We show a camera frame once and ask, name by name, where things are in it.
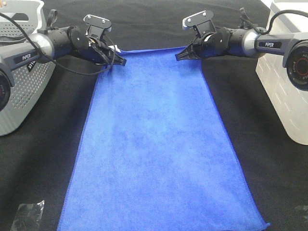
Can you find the grey cloth in basket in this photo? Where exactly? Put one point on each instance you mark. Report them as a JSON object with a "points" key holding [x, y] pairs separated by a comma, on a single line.
{"points": [[10, 40]]}

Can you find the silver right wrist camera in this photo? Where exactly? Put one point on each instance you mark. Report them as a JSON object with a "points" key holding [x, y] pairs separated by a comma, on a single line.
{"points": [[200, 22]]}

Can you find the clear tape strip right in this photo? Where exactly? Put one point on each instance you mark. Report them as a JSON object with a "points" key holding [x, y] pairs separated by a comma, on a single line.
{"points": [[303, 210]]}

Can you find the blue microfibre towel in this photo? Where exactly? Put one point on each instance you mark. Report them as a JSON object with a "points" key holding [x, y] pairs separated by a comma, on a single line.
{"points": [[154, 155]]}

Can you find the clear tape strip left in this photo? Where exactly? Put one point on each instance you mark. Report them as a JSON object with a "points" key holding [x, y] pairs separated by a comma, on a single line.
{"points": [[28, 217]]}

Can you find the grey perforated laundry basket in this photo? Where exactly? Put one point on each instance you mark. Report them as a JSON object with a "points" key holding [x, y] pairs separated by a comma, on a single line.
{"points": [[29, 80]]}

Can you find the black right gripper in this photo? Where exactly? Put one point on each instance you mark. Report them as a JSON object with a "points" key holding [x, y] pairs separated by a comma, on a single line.
{"points": [[208, 45]]}

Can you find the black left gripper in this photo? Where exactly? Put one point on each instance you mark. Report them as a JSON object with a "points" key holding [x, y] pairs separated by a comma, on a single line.
{"points": [[90, 50]]}

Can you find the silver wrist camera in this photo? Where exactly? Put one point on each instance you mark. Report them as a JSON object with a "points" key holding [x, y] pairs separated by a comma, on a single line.
{"points": [[97, 26], [200, 22]]}

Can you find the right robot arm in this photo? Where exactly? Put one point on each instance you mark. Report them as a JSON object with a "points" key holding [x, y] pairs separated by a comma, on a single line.
{"points": [[293, 47]]}

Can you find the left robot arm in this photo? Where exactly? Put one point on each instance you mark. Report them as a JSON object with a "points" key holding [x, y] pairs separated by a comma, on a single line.
{"points": [[46, 47]]}

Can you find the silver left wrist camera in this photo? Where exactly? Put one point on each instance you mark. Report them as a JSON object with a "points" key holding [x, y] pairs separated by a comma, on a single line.
{"points": [[97, 26]]}

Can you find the clear tape strip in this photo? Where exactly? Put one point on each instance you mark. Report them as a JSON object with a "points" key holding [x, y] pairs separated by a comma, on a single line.
{"points": [[28, 217], [303, 210]]}

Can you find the white storage box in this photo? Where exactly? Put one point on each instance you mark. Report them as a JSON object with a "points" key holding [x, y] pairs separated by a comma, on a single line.
{"points": [[290, 103]]}

